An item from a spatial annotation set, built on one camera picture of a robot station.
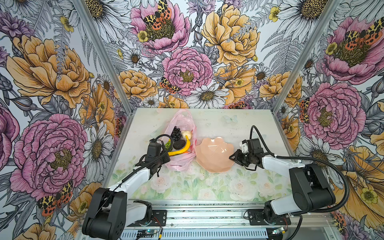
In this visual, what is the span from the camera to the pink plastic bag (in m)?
0.88

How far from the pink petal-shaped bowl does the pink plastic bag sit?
0.05 m

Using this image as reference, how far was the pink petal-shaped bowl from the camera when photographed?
906 mm
